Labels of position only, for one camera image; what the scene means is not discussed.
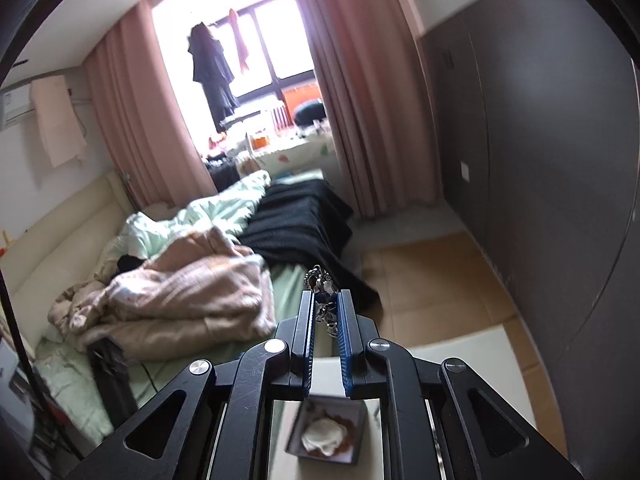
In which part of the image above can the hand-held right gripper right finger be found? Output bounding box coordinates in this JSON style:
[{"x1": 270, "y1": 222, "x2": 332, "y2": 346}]
[{"x1": 336, "y1": 290, "x2": 586, "y2": 480}]

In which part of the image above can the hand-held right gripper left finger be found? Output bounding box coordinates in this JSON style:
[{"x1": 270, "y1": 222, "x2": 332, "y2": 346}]
[{"x1": 65, "y1": 289, "x2": 319, "y2": 480}]

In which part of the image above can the silver charm bracelet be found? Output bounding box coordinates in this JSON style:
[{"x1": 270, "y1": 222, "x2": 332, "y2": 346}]
[{"x1": 303, "y1": 265, "x2": 341, "y2": 339}]

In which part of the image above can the square grey jewelry box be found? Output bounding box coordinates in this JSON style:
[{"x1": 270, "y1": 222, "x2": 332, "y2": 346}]
[{"x1": 285, "y1": 394, "x2": 369, "y2": 464}]

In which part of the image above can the black knitted blanket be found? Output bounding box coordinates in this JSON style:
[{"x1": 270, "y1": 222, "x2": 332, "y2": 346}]
[{"x1": 239, "y1": 179, "x2": 383, "y2": 319}]

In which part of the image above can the white tissue wad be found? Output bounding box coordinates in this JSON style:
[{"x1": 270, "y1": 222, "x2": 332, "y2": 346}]
[{"x1": 301, "y1": 418, "x2": 349, "y2": 457}]

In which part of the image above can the white table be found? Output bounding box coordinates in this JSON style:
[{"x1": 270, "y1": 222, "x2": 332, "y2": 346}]
[{"x1": 268, "y1": 323, "x2": 556, "y2": 480}]

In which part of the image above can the pink floral quilt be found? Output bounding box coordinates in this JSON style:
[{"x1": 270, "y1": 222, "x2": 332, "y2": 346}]
[{"x1": 48, "y1": 226, "x2": 277, "y2": 364}]

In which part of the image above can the light green duvet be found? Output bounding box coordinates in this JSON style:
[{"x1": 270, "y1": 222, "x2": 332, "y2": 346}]
[{"x1": 118, "y1": 170, "x2": 273, "y2": 261}]

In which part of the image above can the cluttered windowsill table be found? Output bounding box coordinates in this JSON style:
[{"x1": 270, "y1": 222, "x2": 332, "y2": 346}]
[{"x1": 202, "y1": 110, "x2": 337, "y2": 186}]

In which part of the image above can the black rectangular device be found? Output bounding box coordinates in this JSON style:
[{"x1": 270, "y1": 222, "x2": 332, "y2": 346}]
[{"x1": 87, "y1": 338, "x2": 138, "y2": 428}]

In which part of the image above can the black round bag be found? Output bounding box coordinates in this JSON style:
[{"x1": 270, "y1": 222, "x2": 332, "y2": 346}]
[{"x1": 293, "y1": 101, "x2": 327, "y2": 127}]

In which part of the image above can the orange storage box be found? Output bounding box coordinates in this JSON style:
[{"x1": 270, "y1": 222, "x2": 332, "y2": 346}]
[{"x1": 281, "y1": 83, "x2": 322, "y2": 124}]

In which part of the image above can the pink curtain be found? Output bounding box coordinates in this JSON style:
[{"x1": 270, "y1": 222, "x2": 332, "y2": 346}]
[
  {"x1": 279, "y1": 0, "x2": 458, "y2": 219},
  {"x1": 83, "y1": 0, "x2": 219, "y2": 211}
]

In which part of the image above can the dark grey wardrobe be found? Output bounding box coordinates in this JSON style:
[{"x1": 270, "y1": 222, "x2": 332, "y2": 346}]
[{"x1": 418, "y1": 0, "x2": 640, "y2": 461}]

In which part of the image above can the cream padded headboard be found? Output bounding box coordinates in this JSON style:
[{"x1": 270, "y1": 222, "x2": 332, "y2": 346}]
[{"x1": 0, "y1": 172, "x2": 135, "y2": 321}]

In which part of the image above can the dark hanging jacket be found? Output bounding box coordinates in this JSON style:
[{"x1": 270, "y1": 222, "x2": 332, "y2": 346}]
[{"x1": 188, "y1": 22, "x2": 240, "y2": 123}]

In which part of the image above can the red hanging cloth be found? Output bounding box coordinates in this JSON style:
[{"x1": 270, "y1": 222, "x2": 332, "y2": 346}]
[{"x1": 228, "y1": 8, "x2": 251, "y2": 74}]

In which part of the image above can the pale pink hanging towel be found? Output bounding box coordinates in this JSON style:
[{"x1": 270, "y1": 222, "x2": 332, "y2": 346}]
[{"x1": 29, "y1": 75, "x2": 89, "y2": 168}]

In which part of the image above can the white air conditioner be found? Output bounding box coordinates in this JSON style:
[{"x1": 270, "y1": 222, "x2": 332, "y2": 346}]
[{"x1": 0, "y1": 80, "x2": 73, "y2": 132}]

